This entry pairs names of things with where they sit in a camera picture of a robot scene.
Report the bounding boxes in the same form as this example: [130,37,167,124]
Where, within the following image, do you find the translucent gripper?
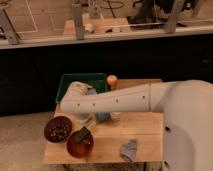
[76,113,96,131]

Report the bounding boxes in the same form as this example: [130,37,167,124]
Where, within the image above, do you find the red bowl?
[67,131,94,158]

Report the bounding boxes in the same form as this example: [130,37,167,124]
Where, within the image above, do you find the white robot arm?
[60,80,213,171]

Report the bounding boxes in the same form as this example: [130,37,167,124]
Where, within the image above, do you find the dark bowl with beans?
[44,116,72,143]

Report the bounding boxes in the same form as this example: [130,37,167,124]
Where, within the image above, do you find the blue cloth near cup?
[96,113,111,122]

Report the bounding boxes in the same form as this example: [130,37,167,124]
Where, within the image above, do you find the white cup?
[110,112,121,120]

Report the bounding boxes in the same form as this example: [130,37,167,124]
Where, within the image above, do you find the green plastic tray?
[55,73,108,103]

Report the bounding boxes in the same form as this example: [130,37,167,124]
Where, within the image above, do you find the orange ball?
[107,75,118,90]

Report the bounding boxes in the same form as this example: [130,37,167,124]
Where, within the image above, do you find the grey crumpled cloth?
[120,139,138,162]

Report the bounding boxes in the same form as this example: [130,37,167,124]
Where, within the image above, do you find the wooden table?
[42,78,166,171]

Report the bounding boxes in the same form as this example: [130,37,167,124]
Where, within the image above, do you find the white bottle in background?
[112,27,121,33]

